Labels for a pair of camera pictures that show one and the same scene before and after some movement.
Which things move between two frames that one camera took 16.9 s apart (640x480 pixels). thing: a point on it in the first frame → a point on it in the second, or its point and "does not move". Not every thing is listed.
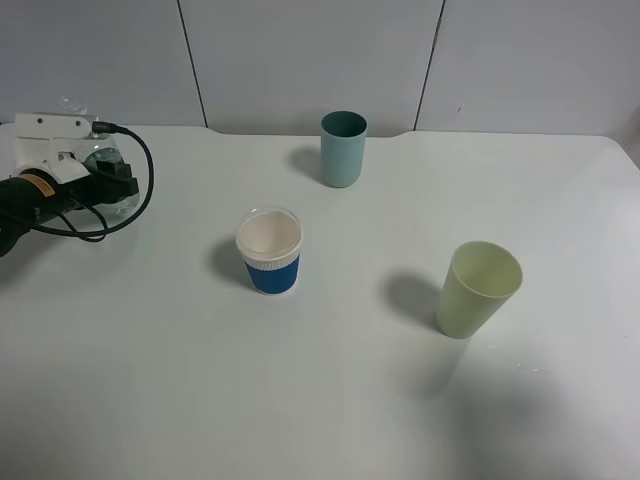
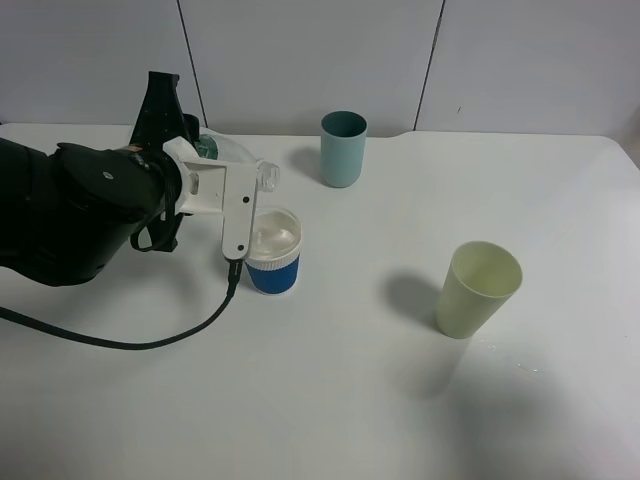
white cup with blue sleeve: (269, 240) does not move
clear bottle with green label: (100, 148) → (215, 146)
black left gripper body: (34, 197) → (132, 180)
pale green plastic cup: (480, 278) does not move
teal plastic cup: (343, 139) does not move
